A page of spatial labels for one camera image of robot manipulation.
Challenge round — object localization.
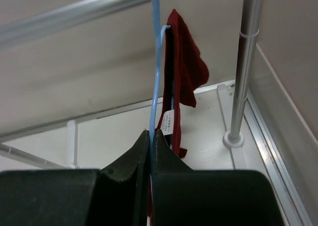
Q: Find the dark red t shirt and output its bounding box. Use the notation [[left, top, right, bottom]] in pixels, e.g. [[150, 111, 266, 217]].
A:
[[149, 10, 211, 226]]

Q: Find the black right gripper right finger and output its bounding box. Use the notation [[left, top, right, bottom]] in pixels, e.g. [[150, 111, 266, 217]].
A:
[[151, 130, 284, 226]]

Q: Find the white clothes rack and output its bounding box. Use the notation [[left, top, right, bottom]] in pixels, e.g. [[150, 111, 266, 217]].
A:
[[0, 0, 264, 169]]

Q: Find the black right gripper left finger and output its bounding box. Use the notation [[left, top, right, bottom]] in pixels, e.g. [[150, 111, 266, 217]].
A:
[[0, 130, 150, 226]]

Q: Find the light blue wire hanger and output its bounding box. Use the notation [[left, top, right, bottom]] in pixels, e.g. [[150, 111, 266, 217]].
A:
[[149, 0, 171, 186]]

